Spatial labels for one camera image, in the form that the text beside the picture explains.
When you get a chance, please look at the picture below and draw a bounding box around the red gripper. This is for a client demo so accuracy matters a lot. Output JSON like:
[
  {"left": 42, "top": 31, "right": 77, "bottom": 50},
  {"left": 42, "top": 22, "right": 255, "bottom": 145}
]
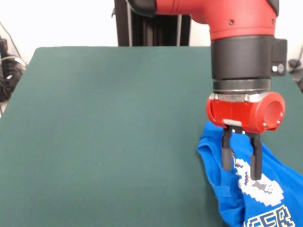
[{"left": 205, "top": 91, "right": 286, "bottom": 181}]

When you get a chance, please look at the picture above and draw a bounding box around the blue printed t-shirt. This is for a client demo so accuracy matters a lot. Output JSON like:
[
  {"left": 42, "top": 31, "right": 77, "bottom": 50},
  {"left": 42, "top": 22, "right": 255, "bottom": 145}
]
[{"left": 196, "top": 121, "right": 303, "bottom": 227}]

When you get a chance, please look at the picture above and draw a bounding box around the black chair base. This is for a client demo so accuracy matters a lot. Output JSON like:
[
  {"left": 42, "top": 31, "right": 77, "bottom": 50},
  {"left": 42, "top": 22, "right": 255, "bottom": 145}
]
[{"left": 287, "top": 59, "right": 303, "bottom": 93}]

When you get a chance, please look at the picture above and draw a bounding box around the dark green table cloth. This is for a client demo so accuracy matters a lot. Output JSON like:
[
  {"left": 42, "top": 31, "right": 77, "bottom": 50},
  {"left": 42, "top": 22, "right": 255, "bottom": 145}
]
[{"left": 0, "top": 46, "right": 303, "bottom": 227}]

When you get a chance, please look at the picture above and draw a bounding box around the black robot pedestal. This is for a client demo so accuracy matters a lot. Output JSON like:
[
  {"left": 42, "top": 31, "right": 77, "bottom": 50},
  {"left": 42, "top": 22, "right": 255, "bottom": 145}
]
[{"left": 111, "top": 0, "right": 192, "bottom": 47}]

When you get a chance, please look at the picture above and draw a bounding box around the black cable bundle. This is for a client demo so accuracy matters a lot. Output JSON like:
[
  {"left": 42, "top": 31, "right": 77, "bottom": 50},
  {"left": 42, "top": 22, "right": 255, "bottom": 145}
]
[{"left": 0, "top": 35, "right": 26, "bottom": 102}]

